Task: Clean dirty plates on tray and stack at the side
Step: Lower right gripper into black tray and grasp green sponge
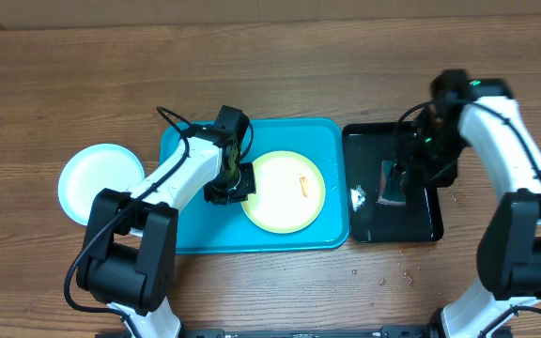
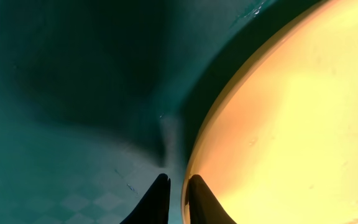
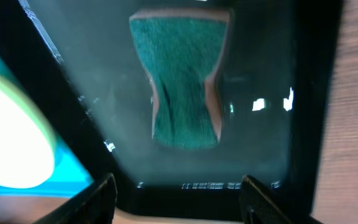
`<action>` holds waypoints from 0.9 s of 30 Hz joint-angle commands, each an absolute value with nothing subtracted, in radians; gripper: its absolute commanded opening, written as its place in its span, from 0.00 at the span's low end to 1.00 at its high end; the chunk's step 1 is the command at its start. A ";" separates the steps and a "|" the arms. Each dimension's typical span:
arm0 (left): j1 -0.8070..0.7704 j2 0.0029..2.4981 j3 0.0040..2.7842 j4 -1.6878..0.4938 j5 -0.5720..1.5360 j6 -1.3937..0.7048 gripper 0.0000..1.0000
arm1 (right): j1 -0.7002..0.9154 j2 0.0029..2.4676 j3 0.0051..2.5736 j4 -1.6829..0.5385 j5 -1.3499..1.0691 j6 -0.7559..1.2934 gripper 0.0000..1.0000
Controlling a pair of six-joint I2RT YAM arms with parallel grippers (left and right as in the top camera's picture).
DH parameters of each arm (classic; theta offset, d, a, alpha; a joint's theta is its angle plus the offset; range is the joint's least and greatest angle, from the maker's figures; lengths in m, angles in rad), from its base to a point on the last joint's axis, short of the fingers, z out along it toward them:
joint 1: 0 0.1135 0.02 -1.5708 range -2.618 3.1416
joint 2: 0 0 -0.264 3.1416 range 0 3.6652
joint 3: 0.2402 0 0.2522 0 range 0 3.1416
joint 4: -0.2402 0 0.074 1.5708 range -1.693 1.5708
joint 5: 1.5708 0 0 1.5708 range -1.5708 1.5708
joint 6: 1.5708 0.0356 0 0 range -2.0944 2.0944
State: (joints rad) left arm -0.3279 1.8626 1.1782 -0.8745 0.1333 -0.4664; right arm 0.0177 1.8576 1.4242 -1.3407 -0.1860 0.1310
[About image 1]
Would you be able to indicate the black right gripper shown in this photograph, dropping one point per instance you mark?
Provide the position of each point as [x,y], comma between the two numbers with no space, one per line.
[409,156]

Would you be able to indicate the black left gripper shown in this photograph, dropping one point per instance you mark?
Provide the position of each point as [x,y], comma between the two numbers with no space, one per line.
[248,187]

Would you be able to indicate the sponge with green pad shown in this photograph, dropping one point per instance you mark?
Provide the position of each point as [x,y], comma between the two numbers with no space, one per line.
[391,186]

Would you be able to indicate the yellow plate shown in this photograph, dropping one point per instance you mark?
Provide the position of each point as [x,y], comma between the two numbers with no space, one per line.
[289,193]

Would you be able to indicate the light blue plate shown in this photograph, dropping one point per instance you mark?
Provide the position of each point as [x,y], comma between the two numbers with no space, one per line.
[97,167]

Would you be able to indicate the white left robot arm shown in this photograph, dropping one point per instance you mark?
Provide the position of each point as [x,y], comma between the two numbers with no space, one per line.
[129,250]

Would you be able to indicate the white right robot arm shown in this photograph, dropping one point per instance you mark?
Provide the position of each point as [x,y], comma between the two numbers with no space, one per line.
[508,258]

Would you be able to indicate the teal plastic tray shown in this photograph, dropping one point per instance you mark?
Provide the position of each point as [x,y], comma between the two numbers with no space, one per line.
[204,228]

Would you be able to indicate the black tray with water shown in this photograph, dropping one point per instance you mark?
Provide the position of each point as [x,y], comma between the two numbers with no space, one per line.
[368,148]

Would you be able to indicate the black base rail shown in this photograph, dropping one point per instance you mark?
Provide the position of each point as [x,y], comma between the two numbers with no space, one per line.
[387,331]

